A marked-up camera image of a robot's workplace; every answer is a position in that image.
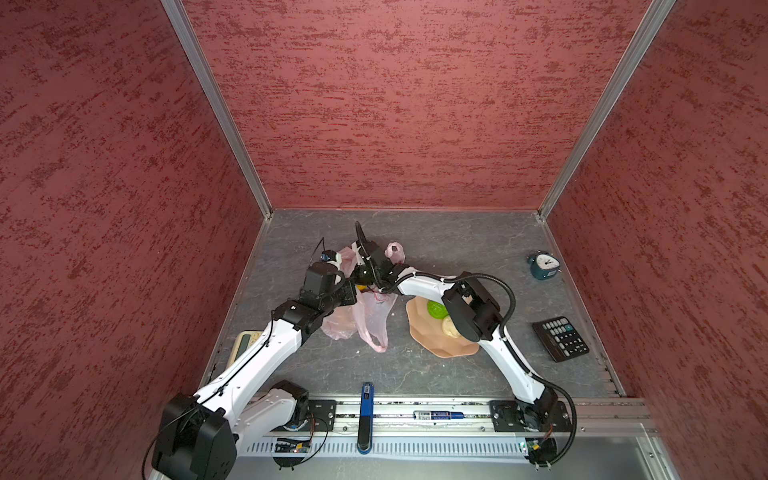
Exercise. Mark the blue black handheld tool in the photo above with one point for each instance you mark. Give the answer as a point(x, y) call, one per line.
point(364, 441)

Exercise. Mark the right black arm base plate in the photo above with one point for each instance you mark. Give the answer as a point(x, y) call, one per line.
point(515, 416)

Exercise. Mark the right aluminium corner post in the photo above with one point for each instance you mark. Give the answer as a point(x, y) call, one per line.
point(648, 28)

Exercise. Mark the small circuit board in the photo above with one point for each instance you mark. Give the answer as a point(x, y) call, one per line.
point(293, 446)
point(541, 452)

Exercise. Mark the aluminium corner post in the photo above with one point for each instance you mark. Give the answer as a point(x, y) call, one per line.
point(648, 28)
point(184, 31)

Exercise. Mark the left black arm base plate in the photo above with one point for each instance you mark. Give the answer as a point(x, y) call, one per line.
point(309, 415)

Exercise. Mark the small teal alarm clock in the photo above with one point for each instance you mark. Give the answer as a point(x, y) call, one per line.
point(543, 265)

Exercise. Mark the blue marker pen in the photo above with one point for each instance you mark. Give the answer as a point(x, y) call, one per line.
point(436, 415)

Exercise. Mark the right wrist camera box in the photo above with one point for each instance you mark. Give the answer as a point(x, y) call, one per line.
point(373, 255)

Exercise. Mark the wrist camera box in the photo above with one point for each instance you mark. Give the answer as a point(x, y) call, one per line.
point(321, 276)
point(373, 255)

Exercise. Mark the yellow calculator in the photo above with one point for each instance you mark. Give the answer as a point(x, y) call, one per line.
point(243, 342)

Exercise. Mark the fake pale yellow fruit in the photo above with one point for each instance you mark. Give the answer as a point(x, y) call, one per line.
point(449, 329)

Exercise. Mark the right small circuit board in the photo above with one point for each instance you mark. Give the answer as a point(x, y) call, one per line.
point(541, 452)

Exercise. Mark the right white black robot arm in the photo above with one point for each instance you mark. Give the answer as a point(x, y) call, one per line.
point(480, 306)

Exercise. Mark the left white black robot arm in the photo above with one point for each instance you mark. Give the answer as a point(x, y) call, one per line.
point(199, 436)

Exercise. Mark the left small circuit board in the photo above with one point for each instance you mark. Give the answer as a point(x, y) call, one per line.
point(293, 446)

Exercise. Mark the aluminium front rail frame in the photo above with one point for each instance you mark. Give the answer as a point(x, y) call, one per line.
point(398, 436)

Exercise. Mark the left aluminium corner post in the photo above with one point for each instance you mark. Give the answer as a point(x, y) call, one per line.
point(184, 31)

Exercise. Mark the fake green round fruit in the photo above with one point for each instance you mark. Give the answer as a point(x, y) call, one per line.
point(437, 310)

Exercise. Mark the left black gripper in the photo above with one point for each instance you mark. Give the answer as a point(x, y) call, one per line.
point(349, 298)

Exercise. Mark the pink fruit-print plastic bag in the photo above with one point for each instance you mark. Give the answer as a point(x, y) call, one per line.
point(368, 316)

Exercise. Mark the black calculator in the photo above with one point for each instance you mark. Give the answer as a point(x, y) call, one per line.
point(560, 339)

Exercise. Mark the pink scalloped plastic bowl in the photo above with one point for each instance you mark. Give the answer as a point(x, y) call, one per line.
point(427, 332)

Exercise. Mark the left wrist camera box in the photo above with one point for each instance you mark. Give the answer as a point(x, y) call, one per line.
point(321, 276)

